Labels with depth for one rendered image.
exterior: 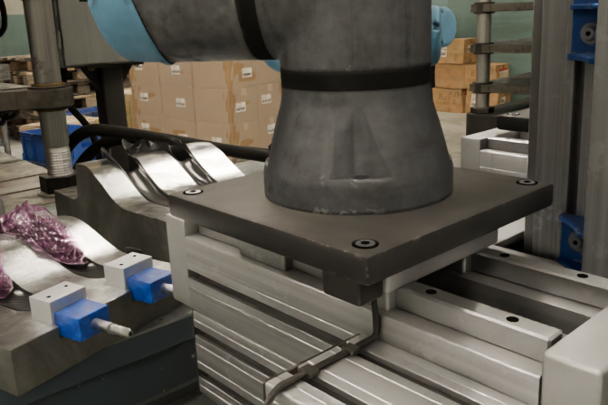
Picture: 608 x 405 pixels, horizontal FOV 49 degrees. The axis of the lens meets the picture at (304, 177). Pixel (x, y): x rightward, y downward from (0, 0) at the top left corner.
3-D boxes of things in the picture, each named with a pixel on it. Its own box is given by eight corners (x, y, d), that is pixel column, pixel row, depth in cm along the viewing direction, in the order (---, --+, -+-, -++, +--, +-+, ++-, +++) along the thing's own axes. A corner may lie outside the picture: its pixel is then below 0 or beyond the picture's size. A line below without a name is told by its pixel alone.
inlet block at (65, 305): (149, 346, 73) (145, 301, 71) (115, 368, 69) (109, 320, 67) (71, 322, 80) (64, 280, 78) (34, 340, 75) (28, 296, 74)
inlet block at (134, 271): (213, 308, 82) (209, 268, 80) (185, 324, 78) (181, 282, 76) (136, 289, 88) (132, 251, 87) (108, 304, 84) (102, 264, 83)
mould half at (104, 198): (323, 243, 111) (320, 165, 108) (190, 288, 95) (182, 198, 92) (172, 193, 148) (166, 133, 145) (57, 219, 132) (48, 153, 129)
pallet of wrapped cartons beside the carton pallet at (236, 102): (295, 160, 548) (290, 45, 525) (225, 181, 489) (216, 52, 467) (198, 146, 625) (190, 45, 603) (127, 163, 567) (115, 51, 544)
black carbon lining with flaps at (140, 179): (270, 205, 110) (267, 149, 108) (187, 228, 100) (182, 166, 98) (166, 174, 136) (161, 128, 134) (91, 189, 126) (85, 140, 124)
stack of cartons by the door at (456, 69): (511, 112, 746) (514, 37, 726) (497, 116, 723) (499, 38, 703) (446, 107, 804) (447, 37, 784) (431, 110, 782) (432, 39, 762)
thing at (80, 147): (117, 158, 481) (114, 128, 476) (68, 170, 451) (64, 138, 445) (70, 151, 518) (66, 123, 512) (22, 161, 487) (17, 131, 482)
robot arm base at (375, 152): (490, 183, 53) (494, 59, 51) (363, 229, 43) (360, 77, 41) (354, 159, 64) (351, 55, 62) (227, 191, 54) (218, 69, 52)
